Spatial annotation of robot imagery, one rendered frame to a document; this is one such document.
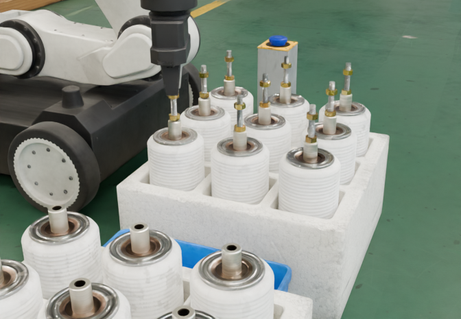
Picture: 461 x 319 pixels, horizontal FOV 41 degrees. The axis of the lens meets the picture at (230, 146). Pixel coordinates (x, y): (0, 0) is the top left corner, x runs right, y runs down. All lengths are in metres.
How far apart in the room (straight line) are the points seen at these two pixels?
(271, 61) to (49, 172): 0.52
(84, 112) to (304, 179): 0.55
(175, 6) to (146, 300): 0.44
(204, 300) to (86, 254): 0.18
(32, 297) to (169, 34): 0.44
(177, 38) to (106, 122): 0.43
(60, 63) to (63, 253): 0.79
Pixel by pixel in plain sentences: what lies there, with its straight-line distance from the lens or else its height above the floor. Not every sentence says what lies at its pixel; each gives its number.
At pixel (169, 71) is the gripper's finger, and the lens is 0.99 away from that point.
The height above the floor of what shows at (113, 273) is 0.24.
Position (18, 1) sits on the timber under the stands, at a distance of 3.39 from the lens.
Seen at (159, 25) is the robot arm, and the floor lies 0.45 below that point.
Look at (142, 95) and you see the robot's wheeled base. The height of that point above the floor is 0.18.
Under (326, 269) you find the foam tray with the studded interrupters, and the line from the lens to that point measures 0.97.
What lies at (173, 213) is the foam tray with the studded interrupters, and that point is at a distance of 1.02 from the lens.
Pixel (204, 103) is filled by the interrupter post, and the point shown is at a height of 0.28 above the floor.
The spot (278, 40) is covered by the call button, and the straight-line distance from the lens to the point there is 1.35.
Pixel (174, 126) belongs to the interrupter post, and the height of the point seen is 0.27.
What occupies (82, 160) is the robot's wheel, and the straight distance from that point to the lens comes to 1.25.
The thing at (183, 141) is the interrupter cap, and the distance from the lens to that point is 1.03.
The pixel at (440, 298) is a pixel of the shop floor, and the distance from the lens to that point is 1.13.
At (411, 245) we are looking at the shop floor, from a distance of 1.25.
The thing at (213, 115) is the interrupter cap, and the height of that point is 0.25.
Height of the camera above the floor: 0.66
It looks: 24 degrees down
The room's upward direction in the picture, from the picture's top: 1 degrees counter-clockwise
